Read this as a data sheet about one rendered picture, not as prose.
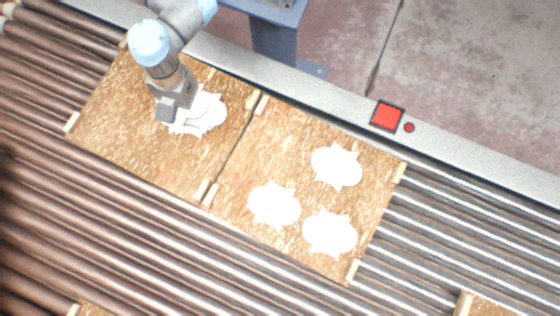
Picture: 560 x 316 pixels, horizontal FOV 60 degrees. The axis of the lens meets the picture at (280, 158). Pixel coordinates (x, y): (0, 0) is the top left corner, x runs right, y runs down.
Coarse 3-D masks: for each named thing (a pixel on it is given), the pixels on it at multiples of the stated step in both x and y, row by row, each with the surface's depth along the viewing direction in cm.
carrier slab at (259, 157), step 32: (256, 128) 127; (288, 128) 127; (320, 128) 127; (256, 160) 125; (288, 160) 125; (384, 160) 125; (224, 192) 123; (320, 192) 123; (352, 192) 123; (384, 192) 122; (256, 224) 121; (352, 224) 120; (320, 256) 119; (352, 256) 118
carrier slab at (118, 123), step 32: (128, 64) 133; (192, 64) 132; (96, 96) 130; (128, 96) 130; (224, 96) 130; (96, 128) 128; (128, 128) 128; (160, 128) 128; (224, 128) 128; (128, 160) 126; (160, 160) 126; (192, 160) 125; (224, 160) 125; (192, 192) 123
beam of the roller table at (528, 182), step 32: (64, 0) 141; (96, 0) 140; (128, 0) 140; (224, 64) 135; (256, 64) 134; (288, 96) 132; (320, 96) 132; (352, 96) 131; (352, 128) 133; (416, 128) 129; (448, 160) 126; (480, 160) 126; (512, 160) 126; (512, 192) 126; (544, 192) 124
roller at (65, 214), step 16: (0, 176) 128; (16, 192) 126; (32, 192) 126; (48, 208) 124; (64, 208) 125; (80, 224) 123; (96, 224) 124; (112, 240) 122; (128, 240) 122; (144, 256) 121; (160, 256) 121; (176, 272) 120; (192, 272) 120; (208, 288) 119; (224, 288) 119; (240, 304) 118; (256, 304) 118; (272, 304) 119
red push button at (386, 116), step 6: (378, 108) 129; (384, 108) 129; (390, 108) 129; (378, 114) 129; (384, 114) 128; (390, 114) 128; (396, 114) 128; (378, 120) 128; (384, 120) 128; (390, 120) 128; (396, 120) 128; (384, 126) 128; (390, 126) 128
